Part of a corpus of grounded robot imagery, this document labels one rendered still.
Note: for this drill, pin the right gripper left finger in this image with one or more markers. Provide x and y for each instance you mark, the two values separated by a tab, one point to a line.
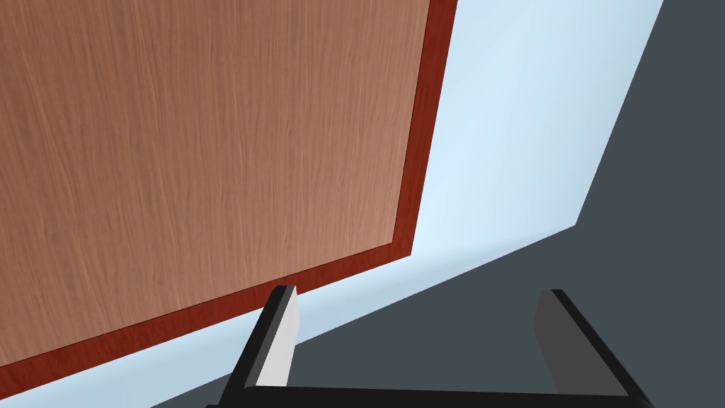
272	345

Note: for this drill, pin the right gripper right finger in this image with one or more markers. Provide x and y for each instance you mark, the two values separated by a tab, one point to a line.
578	351

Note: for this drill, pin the brown wooden door leaf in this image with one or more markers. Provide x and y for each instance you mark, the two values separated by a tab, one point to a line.
198	153

